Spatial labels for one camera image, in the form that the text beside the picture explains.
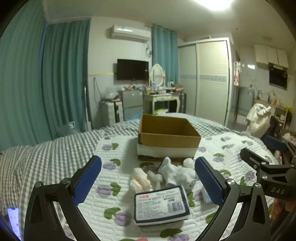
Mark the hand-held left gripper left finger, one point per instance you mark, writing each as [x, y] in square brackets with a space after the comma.
[87, 182]

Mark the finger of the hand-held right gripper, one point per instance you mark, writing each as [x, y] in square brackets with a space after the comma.
[255, 160]
[275, 142]

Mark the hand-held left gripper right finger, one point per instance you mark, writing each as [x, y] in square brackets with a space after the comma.
[208, 183]

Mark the white plush toy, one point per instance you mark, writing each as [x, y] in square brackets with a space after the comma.
[177, 172]

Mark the peach sponge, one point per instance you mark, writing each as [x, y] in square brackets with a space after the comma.
[140, 178]

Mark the dark blue tissue pack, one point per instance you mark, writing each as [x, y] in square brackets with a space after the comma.
[160, 205]

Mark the small white sock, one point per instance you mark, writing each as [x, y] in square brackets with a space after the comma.
[155, 177]

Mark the brown cardboard box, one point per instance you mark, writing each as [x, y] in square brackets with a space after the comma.
[166, 136]

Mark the person's right hand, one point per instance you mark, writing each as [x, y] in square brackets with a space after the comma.
[281, 208]

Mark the small light blue packet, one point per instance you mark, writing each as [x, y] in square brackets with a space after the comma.
[205, 195]

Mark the white garment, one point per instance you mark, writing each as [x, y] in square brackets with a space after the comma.
[259, 119]

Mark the white cotton ball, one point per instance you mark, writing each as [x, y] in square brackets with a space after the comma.
[188, 162]

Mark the floral quilted blanket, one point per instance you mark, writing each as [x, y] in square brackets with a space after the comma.
[115, 148]

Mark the black range hood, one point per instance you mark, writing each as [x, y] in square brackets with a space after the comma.
[278, 76]

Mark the white drawer unit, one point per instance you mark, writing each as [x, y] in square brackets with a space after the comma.
[110, 113]

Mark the hanging clothes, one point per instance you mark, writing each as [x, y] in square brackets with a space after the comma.
[236, 73]

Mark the red packet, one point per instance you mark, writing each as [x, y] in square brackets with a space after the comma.
[143, 239]

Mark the smartphone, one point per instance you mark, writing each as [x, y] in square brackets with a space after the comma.
[14, 222]

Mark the grey mini fridge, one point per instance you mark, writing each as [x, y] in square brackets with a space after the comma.
[131, 104]

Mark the white sliding wardrobe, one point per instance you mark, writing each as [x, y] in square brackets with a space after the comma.
[208, 81]

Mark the clear plastic bag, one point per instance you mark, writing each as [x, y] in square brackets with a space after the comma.
[111, 93]

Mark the white dressing table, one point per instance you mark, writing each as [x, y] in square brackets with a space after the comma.
[160, 98]

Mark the wide teal curtain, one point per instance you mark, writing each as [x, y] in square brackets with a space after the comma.
[46, 81]

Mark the oval vanity mirror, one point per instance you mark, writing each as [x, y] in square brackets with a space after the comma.
[157, 74]

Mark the narrow teal curtain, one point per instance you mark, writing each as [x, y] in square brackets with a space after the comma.
[164, 53]

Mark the ceiling light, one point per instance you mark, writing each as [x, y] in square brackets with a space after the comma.
[219, 4]

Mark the white air conditioner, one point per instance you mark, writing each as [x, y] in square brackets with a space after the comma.
[129, 32]

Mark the white wall cabinets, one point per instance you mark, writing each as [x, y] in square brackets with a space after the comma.
[270, 54]

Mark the wall television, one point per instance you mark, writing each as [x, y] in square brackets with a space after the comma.
[132, 70]

